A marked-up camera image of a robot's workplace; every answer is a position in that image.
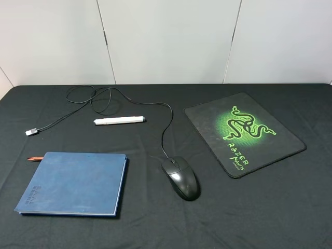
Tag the white marker pen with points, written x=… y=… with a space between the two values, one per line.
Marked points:
x=119 y=120

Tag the black computer mouse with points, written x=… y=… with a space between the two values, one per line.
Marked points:
x=182 y=178

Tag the blue notebook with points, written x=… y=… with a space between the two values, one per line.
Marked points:
x=79 y=184

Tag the black green Razer mousepad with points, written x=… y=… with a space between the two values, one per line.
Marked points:
x=242 y=135

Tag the orange bookmark ribbon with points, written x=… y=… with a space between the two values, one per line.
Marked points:
x=33 y=159

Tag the black tablecloth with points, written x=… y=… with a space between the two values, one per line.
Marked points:
x=284 y=205

